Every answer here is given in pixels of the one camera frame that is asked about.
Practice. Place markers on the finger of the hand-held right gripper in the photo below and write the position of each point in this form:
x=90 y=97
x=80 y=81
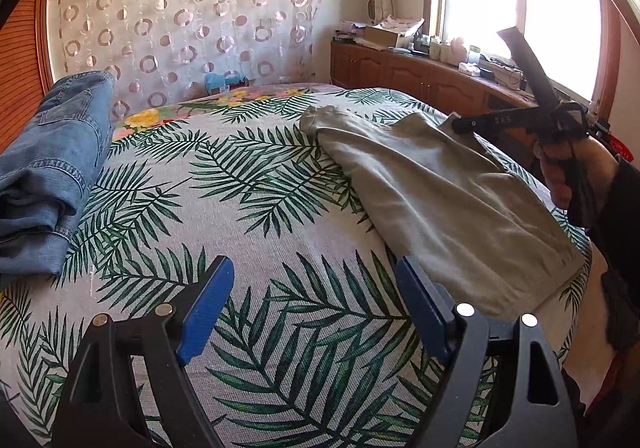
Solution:
x=492 y=122
x=530 y=68

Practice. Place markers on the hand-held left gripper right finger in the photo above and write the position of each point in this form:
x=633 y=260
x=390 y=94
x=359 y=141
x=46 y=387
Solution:
x=420 y=308

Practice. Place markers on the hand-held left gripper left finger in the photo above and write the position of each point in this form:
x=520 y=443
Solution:
x=207 y=308

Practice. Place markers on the grey pants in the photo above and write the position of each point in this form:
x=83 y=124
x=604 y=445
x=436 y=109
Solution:
x=440 y=198

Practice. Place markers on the person's right forearm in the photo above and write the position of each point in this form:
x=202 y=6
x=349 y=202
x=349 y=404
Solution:
x=622 y=208

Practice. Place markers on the person's right hand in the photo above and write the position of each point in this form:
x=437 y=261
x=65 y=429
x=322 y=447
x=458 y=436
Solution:
x=555 y=183

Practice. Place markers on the white power strip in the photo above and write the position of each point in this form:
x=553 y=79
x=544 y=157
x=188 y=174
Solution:
x=502 y=73

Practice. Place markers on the red basket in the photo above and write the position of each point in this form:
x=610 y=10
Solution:
x=620 y=146

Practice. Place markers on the white jar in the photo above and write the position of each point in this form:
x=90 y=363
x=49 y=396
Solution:
x=440 y=49

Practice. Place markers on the wooden cabinet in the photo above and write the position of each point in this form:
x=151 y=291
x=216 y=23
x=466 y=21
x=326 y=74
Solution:
x=400 y=73

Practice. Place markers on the newspaper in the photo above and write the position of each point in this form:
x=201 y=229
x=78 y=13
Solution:
x=402 y=23

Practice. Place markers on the cardboard box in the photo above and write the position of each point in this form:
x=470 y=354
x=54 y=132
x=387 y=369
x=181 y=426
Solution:
x=382 y=34

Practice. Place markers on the floral blanket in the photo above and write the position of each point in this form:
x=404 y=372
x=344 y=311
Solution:
x=150 y=118

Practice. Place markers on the blue jeans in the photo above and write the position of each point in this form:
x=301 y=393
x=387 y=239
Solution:
x=45 y=153

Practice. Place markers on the blue tissue box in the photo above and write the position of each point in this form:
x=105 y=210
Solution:
x=222 y=80

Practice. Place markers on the circle patterned sheer curtain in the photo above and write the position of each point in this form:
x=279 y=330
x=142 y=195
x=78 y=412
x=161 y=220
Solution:
x=200 y=18

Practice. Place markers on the wooden slatted wardrobe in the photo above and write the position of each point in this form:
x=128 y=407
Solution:
x=22 y=68

